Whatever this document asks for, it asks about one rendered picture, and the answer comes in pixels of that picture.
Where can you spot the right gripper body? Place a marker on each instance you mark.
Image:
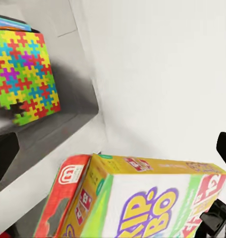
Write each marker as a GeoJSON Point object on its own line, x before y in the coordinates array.
{"type": "Point", "coordinates": [209, 230]}

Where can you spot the board game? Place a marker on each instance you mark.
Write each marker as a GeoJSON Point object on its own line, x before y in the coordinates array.
{"type": "Point", "coordinates": [130, 197]}
{"type": "Point", "coordinates": [8, 25]}

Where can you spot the jigsaw puzzle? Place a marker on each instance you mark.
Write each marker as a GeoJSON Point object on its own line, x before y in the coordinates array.
{"type": "Point", "coordinates": [26, 76]}

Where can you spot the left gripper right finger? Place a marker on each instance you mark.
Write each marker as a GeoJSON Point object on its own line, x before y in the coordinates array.
{"type": "Point", "coordinates": [221, 145]}

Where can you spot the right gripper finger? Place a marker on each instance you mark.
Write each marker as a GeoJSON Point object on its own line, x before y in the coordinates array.
{"type": "Point", "coordinates": [212, 218]}

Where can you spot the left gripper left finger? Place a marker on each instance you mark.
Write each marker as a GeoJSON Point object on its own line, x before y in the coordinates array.
{"type": "Point", "coordinates": [9, 148]}

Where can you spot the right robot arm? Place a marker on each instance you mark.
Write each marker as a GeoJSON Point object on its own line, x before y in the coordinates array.
{"type": "Point", "coordinates": [214, 222]}

